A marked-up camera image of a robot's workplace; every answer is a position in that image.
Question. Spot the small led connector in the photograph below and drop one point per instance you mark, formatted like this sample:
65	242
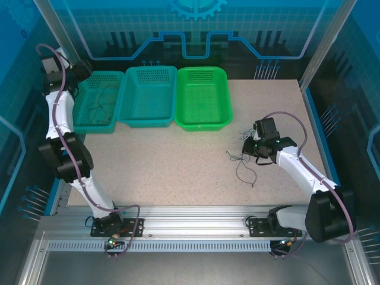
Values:
285	243
112	241

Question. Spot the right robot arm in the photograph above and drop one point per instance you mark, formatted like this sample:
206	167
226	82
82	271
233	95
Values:
300	166

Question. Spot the green plastic basket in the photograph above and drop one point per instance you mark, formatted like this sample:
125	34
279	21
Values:
202	98

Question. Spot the aluminium frame post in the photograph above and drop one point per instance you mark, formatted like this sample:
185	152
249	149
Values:
59	35
326	38

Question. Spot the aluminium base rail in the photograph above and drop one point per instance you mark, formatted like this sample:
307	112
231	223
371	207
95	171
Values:
193	222

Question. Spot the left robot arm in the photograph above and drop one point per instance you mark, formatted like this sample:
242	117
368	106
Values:
60	115

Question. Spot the teal plastic basket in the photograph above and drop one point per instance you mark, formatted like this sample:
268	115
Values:
110	80
145	98

